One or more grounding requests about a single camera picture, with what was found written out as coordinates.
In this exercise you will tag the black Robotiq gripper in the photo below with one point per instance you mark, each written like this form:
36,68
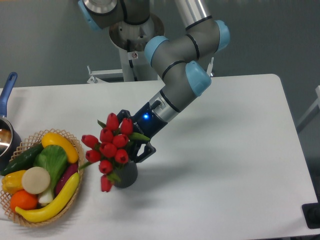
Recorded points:
147,123

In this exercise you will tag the red tulip bouquet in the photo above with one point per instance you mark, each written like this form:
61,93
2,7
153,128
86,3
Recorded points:
111,148

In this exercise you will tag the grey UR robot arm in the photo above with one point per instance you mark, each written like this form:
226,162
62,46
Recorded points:
184,86

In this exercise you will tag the dark grey ribbed vase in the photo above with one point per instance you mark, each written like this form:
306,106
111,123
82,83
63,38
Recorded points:
127,175

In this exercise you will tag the purple sweet potato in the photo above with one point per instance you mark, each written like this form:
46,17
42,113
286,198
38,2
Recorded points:
70,170

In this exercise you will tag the yellow squash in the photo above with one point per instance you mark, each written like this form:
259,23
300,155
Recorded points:
52,138

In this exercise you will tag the green bok choy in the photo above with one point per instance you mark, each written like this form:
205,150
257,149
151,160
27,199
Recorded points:
52,158

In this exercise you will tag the woven wicker basket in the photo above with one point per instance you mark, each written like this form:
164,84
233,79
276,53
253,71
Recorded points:
31,141

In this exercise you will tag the green cucumber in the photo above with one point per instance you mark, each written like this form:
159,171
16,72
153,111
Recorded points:
23,161

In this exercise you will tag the orange fruit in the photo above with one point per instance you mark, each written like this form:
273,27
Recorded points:
23,200

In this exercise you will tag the yellow bell pepper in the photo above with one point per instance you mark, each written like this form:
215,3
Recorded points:
12,182

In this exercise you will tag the yellow banana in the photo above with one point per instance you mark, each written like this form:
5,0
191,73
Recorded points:
56,206

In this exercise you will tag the black box at table edge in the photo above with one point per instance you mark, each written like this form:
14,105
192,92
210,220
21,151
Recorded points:
311,212

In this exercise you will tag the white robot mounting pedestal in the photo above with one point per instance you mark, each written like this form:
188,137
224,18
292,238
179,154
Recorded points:
145,53

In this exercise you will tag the blue handled saucepan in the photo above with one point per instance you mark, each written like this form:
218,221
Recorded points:
9,138

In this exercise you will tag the white frame at right edge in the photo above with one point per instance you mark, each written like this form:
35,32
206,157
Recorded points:
312,111

